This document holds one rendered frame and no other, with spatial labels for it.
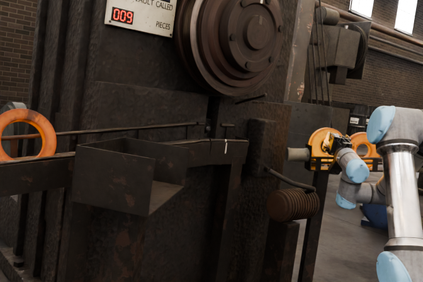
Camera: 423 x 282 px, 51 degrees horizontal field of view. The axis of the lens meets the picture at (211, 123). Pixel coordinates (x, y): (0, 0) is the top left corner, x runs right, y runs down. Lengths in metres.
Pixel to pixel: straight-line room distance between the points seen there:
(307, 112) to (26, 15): 4.94
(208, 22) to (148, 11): 0.21
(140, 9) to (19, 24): 6.13
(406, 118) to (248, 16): 0.63
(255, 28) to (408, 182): 0.71
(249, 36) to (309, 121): 2.81
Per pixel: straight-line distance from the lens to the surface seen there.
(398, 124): 1.36
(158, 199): 1.16
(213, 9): 1.55
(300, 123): 4.30
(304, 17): 6.02
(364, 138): 1.97
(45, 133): 1.36
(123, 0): 1.54
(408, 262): 1.27
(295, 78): 5.93
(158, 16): 1.61
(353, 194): 1.68
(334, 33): 9.60
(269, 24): 1.67
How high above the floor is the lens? 0.90
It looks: 4 degrees down
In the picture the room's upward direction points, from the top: 8 degrees clockwise
